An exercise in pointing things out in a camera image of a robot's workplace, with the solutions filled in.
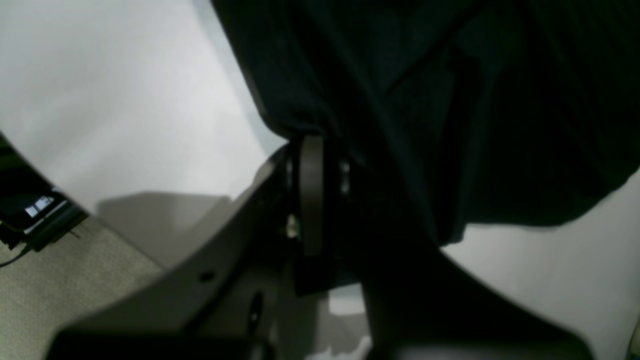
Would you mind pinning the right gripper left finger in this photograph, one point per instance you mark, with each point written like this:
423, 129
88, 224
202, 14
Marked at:
220, 303

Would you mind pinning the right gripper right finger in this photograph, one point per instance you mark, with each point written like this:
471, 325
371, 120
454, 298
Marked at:
419, 304

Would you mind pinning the black T-shirt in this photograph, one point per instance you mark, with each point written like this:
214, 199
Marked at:
521, 112

